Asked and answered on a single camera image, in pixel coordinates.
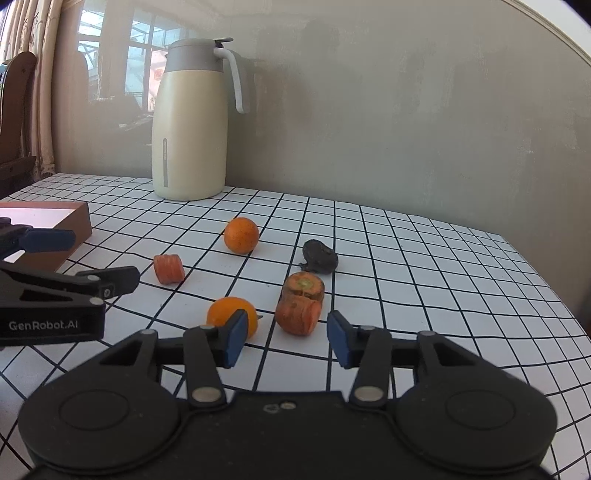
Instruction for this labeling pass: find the dark dried fruit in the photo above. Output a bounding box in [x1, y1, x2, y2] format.
[300, 239, 339, 275]

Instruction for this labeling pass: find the near orange on table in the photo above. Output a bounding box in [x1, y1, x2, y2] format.
[206, 297, 259, 339]

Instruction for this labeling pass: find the brown rimmed white tray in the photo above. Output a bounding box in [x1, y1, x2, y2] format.
[1, 201, 92, 272]

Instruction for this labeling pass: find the cream grey thermos jug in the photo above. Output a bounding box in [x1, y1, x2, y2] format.
[151, 37, 249, 201]

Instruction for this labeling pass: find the dark wooden chair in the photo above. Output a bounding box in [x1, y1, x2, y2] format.
[1, 51, 37, 198]

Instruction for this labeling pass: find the carrot chunk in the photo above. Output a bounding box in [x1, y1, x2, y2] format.
[281, 271, 325, 302]
[153, 254, 185, 285]
[274, 295, 322, 336]

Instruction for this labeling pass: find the orange on table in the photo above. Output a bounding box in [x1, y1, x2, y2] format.
[223, 217, 259, 255]
[206, 297, 259, 339]

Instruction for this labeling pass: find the far orange on table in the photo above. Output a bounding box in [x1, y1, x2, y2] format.
[223, 217, 259, 255]

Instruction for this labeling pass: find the beige floral curtain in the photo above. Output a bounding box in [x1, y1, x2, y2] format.
[1, 0, 63, 180]

